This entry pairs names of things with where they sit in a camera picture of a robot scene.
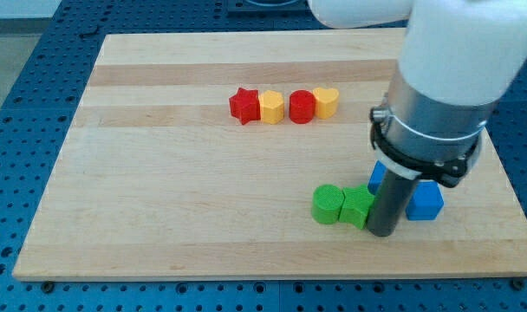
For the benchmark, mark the red cylinder block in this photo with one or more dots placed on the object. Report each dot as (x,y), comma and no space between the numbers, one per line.
(302,106)

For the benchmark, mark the blue cube block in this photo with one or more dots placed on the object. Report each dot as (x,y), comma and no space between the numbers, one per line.
(426,202)

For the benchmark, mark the red star block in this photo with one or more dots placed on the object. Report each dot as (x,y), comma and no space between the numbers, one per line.
(245,106)

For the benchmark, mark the wooden board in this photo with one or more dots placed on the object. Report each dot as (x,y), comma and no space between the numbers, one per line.
(156,181)

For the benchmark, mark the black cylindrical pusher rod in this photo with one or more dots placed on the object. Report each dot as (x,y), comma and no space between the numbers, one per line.
(390,201)

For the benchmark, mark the yellow heart block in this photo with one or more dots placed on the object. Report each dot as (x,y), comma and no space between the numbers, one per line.
(327,100)

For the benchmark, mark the green star block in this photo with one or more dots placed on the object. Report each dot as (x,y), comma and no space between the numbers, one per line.
(356,206)

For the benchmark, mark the blue triangle block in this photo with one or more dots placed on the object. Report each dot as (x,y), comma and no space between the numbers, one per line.
(376,177)

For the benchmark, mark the green cylinder block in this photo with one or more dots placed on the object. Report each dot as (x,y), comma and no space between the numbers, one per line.
(327,202)

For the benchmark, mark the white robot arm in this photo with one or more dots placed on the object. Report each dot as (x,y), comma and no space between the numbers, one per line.
(457,60)

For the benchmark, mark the yellow hexagon block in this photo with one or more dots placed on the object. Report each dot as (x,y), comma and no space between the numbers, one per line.
(271,107)

